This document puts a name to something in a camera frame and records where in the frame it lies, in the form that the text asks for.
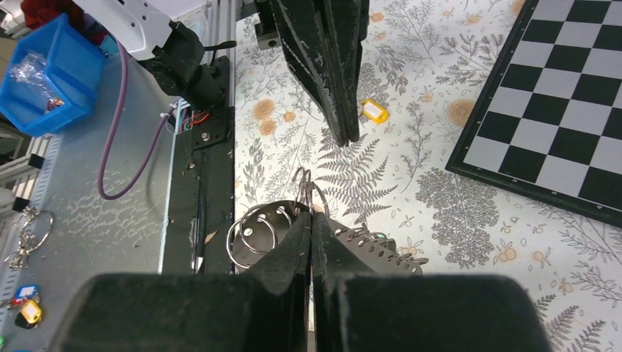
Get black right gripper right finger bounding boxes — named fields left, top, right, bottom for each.
left=311, top=213, right=551, bottom=351

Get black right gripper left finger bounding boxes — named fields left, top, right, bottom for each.
left=49, top=212, right=311, bottom=351

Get grey metal key holder plate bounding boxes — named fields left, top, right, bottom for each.
left=226, top=167, right=429, bottom=275

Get aluminium frame rails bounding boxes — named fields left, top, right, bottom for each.
left=1, top=134, right=63, bottom=351

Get black and silver chessboard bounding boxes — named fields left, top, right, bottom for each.
left=446, top=1, right=621, bottom=227

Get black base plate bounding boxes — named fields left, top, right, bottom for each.
left=160, top=56, right=235, bottom=274

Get spare key tags pile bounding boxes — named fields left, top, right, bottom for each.
left=1, top=285, right=43, bottom=330

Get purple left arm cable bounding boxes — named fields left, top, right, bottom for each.
left=98, top=41, right=176, bottom=201

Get spare keyrings bunch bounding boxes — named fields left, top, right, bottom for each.
left=4, top=205, right=56, bottom=271

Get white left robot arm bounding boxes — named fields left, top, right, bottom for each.
left=78, top=1, right=369, bottom=147

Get blue plastic bin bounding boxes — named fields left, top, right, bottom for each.
left=1, top=14, right=105, bottom=137

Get floral table mat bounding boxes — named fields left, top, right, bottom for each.
left=235, top=1, right=621, bottom=351

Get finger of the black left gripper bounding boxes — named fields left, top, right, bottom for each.
left=328, top=1, right=369, bottom=144
left=270, top=1, right=348, bottom=147

